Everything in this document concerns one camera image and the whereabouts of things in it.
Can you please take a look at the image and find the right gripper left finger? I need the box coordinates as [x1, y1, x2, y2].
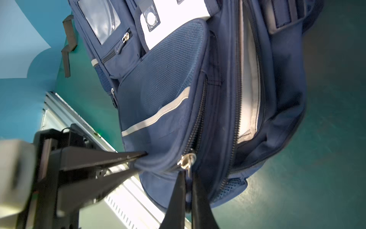
[159, 171, 186, 229]

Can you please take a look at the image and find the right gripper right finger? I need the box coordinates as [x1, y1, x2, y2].
[192, 173, 219, 229]

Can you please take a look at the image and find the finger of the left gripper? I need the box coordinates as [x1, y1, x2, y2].
[56, 168, 140, 217]
[60, 147, 147, 171]

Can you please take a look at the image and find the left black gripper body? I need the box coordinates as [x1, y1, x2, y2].
[15, 124, 94, 229]

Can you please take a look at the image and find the navy blue backpack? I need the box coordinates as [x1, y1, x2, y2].
[69, 1, 324, 211]

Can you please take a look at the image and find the black bag strap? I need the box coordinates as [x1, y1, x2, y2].
[61, 14, 78, 78]

